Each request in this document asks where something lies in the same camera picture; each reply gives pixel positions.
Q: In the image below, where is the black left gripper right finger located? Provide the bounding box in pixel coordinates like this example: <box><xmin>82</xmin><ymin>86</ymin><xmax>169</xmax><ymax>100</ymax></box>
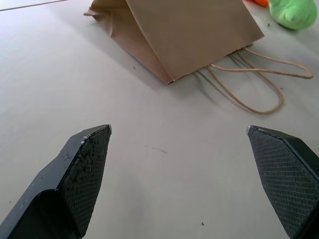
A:
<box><xmin>246</xmin><ymin>125</ymin><xmax>319</xmax><ymax>239</ymax></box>

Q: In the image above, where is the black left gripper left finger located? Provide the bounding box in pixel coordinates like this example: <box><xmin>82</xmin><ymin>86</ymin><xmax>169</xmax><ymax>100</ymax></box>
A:
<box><xmin>0</xmin><ymin>123</ymin><xmax>113</xmax><ymax>239</ymax></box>

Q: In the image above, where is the brown paper bag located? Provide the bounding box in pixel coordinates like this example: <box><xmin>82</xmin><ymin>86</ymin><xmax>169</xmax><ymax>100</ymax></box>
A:
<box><xmin>83</xmin><ymin>0</ymin><xmax>314</xmax><ymax>115</ymax></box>

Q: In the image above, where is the green plush toy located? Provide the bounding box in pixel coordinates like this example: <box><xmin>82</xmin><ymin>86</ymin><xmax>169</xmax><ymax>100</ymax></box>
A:
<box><xmin>268</xmin><ymin>0</ymin><xmax>318</xmax><ymax>31</ymax></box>

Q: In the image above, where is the orange object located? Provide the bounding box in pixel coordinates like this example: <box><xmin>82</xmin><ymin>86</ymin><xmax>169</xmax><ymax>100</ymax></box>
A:
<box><xmin>245</xmin><ymin>0</ymin><xmax>269</xmax><ymax>7</ymax></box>

